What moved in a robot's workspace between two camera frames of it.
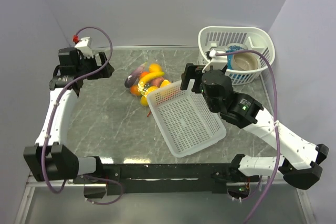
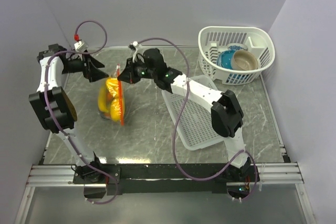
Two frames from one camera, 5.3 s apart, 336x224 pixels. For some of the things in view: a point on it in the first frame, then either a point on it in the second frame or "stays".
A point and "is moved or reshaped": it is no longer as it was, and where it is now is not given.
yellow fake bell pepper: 154,67 is moved or reshaped
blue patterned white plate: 236,46 stays
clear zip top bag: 146,80 → 111,97
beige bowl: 245,61 stays
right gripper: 190,71 → 128,75
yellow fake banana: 151,75 is moved or reshaped
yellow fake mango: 165,83 is moved or reshaped
